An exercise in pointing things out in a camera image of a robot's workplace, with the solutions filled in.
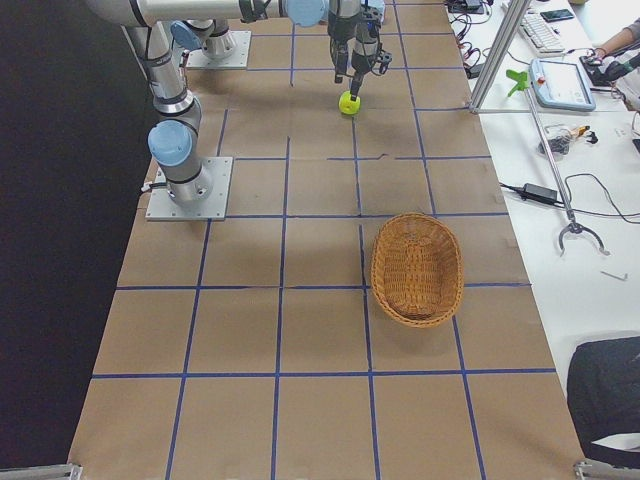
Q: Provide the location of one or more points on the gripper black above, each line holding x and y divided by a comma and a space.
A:
359, 58
339, 57

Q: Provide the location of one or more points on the green apple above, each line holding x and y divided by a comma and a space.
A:
349, 104

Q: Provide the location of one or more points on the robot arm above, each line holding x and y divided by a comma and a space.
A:
173, 141
285, 34

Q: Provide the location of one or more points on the person forearm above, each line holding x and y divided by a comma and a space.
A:
624, 38

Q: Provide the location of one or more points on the wicker basket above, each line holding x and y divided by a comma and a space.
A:
417, 273

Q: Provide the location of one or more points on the reacher grabber tool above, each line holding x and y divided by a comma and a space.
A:
522, 84

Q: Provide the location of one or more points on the white keyboard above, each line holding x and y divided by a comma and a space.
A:
540, 36

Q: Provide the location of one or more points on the teach pendant tablet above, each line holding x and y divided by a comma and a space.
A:
561, 85

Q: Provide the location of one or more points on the black smartphone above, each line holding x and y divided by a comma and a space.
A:
552, 16

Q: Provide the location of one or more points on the black power adapter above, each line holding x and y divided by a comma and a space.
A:
540, 194

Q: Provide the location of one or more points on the brown paper table cover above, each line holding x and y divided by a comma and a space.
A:
253, 348

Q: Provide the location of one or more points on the black office chair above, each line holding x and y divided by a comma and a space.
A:
603, 397

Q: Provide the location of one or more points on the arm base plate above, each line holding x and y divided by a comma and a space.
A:
229, 51
204, 198

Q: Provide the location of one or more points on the aluminium frame post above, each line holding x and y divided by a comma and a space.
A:
497, 52

